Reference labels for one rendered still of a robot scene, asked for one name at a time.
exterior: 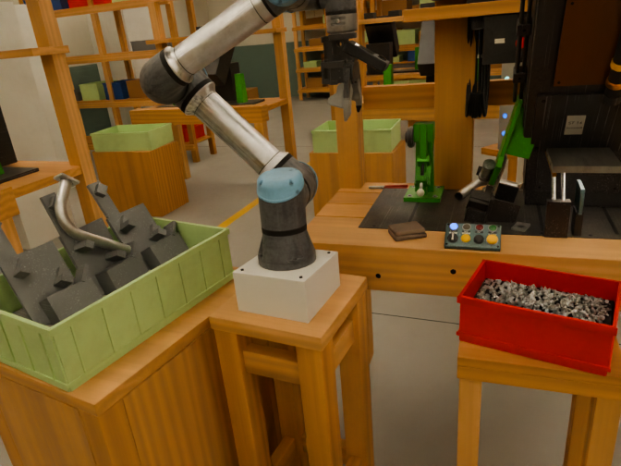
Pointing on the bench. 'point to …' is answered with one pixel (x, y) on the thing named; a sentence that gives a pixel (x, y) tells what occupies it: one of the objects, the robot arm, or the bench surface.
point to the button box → (472, 238)
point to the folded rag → (409, 230)
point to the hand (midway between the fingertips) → (355, 115)
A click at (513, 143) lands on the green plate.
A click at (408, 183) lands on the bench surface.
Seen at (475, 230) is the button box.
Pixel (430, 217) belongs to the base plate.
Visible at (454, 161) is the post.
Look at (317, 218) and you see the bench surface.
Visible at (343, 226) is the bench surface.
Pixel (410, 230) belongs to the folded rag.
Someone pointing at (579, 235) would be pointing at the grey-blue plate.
